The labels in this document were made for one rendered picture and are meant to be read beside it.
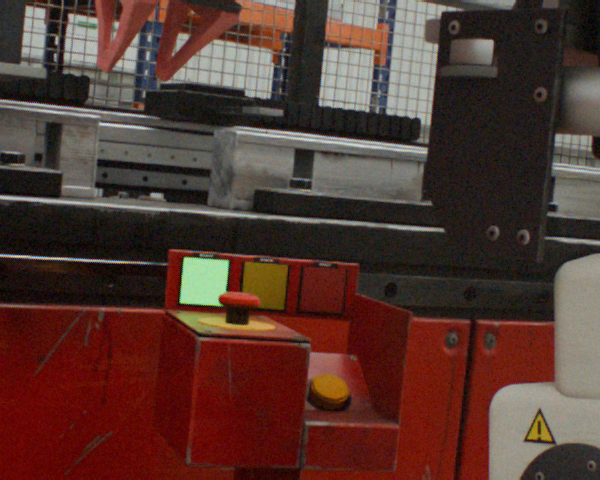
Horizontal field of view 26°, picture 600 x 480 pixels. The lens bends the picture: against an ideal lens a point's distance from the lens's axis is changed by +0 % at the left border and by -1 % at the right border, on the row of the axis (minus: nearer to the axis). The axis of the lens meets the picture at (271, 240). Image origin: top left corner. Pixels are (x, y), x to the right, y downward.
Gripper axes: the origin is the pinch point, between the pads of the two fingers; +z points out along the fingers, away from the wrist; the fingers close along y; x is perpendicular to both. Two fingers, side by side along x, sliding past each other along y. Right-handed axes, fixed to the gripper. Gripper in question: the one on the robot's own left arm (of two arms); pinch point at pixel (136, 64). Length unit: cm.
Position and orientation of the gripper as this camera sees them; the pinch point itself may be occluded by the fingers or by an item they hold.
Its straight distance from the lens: 100.6
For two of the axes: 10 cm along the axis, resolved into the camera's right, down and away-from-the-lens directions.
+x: 5.6, 5.4, -6.3
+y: -7.3, -0.3, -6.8
